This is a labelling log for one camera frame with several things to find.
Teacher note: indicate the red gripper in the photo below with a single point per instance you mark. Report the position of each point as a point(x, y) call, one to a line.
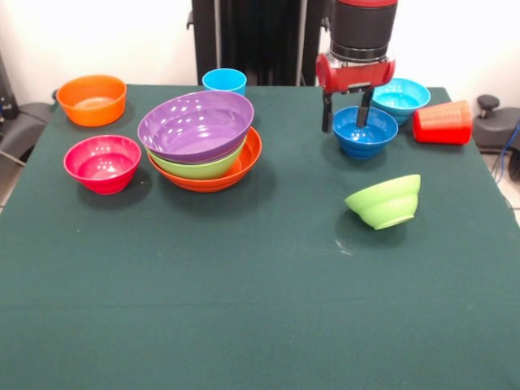
point(353, 75)

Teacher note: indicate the dark blue bowl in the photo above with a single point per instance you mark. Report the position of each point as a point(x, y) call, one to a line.
point(363, 136)

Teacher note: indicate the red cup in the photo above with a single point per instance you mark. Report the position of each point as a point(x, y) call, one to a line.
point(443, 124)

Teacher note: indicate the small green bowl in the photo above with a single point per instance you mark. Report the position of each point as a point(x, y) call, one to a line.
point(384, 203)

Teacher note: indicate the wide orange bowl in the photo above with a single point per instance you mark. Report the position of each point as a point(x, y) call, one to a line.
point(248, 158)

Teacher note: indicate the light blue cup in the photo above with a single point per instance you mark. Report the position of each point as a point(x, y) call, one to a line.
point(224, 81)

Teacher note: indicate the purple bowl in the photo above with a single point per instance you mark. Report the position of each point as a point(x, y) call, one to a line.
point(195, 126)

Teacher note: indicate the large green bowl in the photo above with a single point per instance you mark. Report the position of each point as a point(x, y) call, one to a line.
point(195, 168)

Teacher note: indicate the magenta bowl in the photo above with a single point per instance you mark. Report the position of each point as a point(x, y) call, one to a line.
point(101, 166)

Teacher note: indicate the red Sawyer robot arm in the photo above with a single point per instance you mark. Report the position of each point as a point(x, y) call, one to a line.
point(363, 28)

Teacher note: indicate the light blue bowl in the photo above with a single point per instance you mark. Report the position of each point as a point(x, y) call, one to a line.
point(404, 97)

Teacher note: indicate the grey machine base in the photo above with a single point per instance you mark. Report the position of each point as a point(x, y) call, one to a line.
point(24, 130)
point(493, 126)

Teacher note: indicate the dark green tablecloth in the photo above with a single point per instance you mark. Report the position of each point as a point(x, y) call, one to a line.
point(260, 325)

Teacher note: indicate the deep orange bowl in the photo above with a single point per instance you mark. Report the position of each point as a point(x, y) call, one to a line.
point(91, 103)

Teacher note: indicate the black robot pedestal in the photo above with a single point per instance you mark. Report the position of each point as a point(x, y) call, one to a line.
point(252, 36)

